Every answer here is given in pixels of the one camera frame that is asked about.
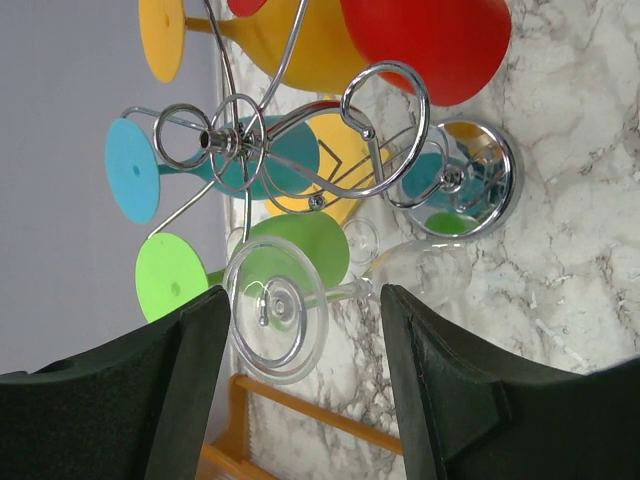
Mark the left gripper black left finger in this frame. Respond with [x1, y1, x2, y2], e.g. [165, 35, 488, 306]
[1, 286, 230, 479]

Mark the wooden dish rack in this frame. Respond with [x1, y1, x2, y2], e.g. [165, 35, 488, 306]
[195, 374, 406, 479]

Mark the red plastic wine glass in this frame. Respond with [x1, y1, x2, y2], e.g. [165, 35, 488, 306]
[227, 0, 512, 107]

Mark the yellow plastic wine glass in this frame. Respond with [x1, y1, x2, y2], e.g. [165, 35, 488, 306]
[138, 0, 369, 94]

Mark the green plastic wine glass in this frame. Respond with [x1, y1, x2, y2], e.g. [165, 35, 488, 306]
[135, 212, 350, 322]

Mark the blue plastic wine glass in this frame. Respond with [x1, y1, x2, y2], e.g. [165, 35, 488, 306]
[104, 118, 320, 224]

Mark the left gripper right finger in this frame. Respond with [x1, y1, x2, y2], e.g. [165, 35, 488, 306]
[381, 285, 639, 479]

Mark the chrome wine glass rack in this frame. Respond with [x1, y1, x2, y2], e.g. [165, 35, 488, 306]
[122, 0, 524, 371]

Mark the clear wine glass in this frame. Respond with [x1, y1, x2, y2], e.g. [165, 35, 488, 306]
[249, 212, 379, 266]
[224, 236, 472, 385]

